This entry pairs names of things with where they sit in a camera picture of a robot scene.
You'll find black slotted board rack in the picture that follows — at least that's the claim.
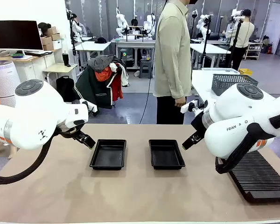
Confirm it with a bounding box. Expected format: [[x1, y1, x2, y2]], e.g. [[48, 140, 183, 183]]
[[227, 150, 280, 203]]

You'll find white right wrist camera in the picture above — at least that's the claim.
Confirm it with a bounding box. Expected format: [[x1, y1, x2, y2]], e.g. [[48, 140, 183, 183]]
[[181, 99, 199, 114]]

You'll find background person with headset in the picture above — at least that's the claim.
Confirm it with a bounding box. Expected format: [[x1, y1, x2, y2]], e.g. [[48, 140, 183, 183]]
[[70, 13, 87, 38]]

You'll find background person with black cap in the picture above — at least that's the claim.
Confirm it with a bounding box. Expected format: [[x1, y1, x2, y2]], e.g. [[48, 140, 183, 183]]
[[225, 9, 255, 70]]

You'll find black computer monitor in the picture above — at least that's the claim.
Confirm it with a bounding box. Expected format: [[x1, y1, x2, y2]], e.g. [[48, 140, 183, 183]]
[[0, 20, 44, 51]]

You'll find black backpack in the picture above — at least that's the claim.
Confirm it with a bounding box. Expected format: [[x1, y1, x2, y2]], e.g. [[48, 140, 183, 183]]
[[56, 76, 76, 103]]

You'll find black light stand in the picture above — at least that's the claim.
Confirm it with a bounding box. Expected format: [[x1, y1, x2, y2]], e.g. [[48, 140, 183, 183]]
[[199, 15, 213, 69]]

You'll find small beige desk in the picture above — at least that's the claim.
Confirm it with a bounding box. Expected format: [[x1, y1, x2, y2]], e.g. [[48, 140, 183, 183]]
[[42, 63, 79, 94]]

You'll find white cabinet with wooden top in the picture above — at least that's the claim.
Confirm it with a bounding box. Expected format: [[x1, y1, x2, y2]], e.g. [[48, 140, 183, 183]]
[[0, 49, 61, 83]]

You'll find grey background workbench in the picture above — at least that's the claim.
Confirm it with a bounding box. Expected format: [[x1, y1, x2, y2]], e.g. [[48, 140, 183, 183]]
[[111, 38, 156, 70]]

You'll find yellow plastic bin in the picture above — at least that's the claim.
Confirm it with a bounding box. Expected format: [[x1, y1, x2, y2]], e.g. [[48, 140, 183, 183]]
[[238, 68, 253, 77]]

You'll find seated background person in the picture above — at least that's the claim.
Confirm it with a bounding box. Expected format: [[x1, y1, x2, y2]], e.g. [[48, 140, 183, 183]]
[[130, 18, 142, 35]]

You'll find clear plastic bin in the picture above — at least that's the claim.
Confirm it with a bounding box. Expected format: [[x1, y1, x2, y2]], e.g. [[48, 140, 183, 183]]
[[202, 67, 241, 75]]

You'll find grey door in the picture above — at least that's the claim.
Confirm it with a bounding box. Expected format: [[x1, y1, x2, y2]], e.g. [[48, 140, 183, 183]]
[[263, 2, 280, 54]]

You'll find white side table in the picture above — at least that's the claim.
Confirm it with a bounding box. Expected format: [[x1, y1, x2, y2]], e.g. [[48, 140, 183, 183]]
[[191, 69, 280, 103]]

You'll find black tripod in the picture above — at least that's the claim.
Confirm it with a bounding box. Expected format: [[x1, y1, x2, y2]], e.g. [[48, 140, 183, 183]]
[[227, 15, 245, 68]]

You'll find pile of jackets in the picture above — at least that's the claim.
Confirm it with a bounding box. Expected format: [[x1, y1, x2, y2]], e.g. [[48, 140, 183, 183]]
[[73, 55, 129, 117]]

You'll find person in beige shirt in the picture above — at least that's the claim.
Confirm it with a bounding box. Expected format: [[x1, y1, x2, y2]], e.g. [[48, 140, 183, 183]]
[[153, 0, 197, 125]]

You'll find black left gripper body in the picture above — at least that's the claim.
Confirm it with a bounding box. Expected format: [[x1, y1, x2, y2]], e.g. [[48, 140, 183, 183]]
[[56, 123, 84, 140]]

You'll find black keyboard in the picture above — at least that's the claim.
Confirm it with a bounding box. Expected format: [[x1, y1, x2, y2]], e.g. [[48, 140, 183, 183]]
[[24, 50, 53, 56]]

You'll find grey mesh plastic basket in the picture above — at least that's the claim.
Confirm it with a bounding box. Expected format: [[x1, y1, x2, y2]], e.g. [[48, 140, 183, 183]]
[[211, 73, 259, 96]]

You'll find long white background table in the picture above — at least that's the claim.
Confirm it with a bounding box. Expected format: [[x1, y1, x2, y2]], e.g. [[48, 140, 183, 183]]
[[190, 43, 231, 68]]

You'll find grey plastic stool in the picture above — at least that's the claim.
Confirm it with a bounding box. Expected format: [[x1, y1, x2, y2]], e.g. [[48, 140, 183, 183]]
[[139, 60, 153, 79]]

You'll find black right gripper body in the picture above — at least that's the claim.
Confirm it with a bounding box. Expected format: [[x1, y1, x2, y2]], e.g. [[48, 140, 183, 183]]
[[191, 111, 208, 138]]

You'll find person's right hand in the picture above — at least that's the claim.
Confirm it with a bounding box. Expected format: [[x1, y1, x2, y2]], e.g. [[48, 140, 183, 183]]
[[174, 97, 187, 108]]

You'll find black camera stand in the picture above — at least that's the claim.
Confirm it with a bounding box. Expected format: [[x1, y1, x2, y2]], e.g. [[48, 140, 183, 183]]
[[66, 8, 77, 56]]

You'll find black ESD tray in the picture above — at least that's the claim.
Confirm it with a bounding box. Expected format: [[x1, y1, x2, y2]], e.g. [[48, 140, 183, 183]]
[[89, 139, 127, 170], [148, 139, 186, 170]]

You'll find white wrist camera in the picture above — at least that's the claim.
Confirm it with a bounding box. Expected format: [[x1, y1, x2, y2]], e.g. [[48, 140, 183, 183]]
[[80, 99, 98, 115], [181, 99, 199, 114]]

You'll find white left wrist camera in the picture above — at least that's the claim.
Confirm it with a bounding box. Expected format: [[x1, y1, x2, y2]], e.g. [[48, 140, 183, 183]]
[[80, 99, 98, 115]]

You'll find white storage shelf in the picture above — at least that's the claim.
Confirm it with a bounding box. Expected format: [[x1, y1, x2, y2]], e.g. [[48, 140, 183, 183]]
[[244, 42, 263, 61]]

